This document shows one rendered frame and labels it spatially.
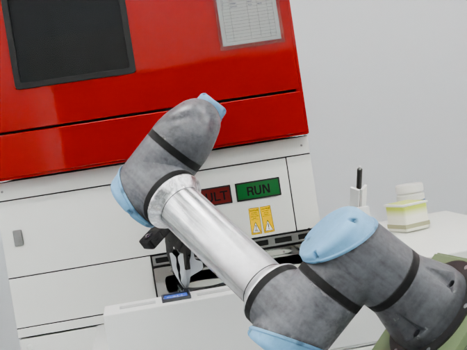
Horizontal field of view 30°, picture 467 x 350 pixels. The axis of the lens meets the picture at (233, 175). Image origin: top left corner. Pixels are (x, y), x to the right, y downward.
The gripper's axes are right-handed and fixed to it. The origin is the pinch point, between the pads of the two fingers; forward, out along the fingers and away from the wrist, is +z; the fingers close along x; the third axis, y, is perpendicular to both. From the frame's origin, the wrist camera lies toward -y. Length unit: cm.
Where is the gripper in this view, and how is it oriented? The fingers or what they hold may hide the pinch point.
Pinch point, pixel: (182, 283)
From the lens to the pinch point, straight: 213.5
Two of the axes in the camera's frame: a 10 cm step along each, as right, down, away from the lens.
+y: 8.0, -1.5, 5.8
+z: 1.5, 9.9, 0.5
